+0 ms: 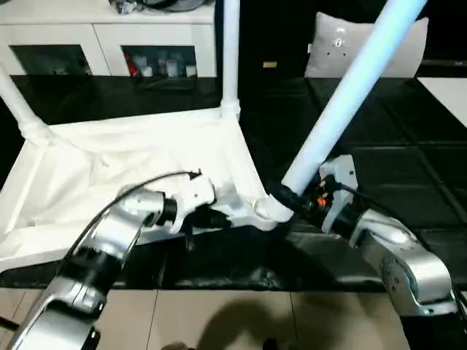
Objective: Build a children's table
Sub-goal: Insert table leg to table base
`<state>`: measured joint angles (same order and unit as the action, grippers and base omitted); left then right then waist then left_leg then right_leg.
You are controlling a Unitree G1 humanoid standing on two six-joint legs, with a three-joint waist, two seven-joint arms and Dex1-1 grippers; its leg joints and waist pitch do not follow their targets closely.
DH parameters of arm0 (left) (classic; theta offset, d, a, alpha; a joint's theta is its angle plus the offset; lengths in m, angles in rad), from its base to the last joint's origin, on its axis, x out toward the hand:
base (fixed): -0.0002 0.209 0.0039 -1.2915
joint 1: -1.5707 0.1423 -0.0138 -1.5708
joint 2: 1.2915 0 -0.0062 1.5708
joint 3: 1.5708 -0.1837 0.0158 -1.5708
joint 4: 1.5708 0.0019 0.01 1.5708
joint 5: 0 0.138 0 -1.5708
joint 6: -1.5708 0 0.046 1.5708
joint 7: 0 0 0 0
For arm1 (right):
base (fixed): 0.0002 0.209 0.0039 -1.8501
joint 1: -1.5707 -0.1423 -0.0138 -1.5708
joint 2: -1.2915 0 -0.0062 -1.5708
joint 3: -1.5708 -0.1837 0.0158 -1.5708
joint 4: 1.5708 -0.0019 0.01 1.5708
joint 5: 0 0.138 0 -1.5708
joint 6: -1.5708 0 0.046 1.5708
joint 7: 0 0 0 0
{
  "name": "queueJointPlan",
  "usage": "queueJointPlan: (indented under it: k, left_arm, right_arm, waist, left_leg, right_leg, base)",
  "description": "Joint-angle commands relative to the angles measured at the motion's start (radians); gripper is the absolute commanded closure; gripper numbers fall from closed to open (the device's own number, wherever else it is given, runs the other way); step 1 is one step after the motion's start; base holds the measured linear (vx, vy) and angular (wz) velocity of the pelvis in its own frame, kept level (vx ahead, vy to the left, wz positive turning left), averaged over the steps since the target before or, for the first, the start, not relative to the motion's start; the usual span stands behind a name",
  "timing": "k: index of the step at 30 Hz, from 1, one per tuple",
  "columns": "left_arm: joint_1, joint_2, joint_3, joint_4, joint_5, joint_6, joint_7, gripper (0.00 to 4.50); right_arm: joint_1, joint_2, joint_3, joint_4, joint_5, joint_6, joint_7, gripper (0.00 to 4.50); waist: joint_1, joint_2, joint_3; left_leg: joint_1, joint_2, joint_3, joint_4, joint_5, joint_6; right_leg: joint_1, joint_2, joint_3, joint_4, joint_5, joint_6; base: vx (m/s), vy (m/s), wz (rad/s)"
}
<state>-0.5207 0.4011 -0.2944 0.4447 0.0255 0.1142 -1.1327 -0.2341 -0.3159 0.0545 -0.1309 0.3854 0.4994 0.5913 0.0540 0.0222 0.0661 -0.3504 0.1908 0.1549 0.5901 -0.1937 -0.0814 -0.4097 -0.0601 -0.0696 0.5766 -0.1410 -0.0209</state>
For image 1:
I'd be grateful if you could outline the white plastic table leg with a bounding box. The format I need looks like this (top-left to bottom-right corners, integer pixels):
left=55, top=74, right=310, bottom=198
left=254, top=0, right=431, bottom=224
left=0, top=67, right=53, bottom=146
left=218, top=0, right=242, bottom=120

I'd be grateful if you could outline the white plastic table top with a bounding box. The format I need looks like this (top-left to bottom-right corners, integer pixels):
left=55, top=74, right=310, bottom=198
left=0, top=105, right=293, bottom=273

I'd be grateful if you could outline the black work mat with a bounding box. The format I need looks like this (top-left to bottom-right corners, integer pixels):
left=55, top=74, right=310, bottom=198
left=0, top=74, right=467, bottom=292

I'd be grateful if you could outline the grey cushion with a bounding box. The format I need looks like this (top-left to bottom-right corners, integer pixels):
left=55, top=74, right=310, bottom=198
left=304, top=11, right=431, bottom=79

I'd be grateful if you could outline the tall black cabinet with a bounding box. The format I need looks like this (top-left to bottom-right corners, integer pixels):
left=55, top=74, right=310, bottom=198
left=213, top=0, right=323, bottom=80

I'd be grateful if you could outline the white flat board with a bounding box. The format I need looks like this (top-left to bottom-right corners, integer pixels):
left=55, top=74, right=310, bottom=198
left=417, top=77, right=467, bottom=129

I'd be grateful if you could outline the red box in cabinet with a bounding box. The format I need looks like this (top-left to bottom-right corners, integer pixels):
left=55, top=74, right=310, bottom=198
left=125, top=52, right=140, bottom=77

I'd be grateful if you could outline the round grey appliance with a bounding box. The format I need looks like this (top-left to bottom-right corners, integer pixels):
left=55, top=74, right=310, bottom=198
left=143, top=0, right=208, bottom=12

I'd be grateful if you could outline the white cabinet with glass doors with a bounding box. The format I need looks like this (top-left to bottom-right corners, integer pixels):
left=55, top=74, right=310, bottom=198
left=0, top=0, right=219, bottom=78

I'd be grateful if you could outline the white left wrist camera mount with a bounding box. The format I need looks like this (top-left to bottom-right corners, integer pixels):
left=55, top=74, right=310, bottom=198
left=169, top=176, right=217, bottom=235

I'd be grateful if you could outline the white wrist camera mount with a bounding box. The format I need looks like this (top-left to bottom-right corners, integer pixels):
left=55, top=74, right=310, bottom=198
left=169, top=176, right=217, bottom=235
left=318, top=154, right=358, bottom=235

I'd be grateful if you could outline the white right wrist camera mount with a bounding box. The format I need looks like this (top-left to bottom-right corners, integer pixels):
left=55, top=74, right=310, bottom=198
left=318, top=154, right=358, bottom=235

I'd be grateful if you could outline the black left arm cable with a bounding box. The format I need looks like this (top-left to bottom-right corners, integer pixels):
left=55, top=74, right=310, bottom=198
left=57, top=167, right=202, bottom=279

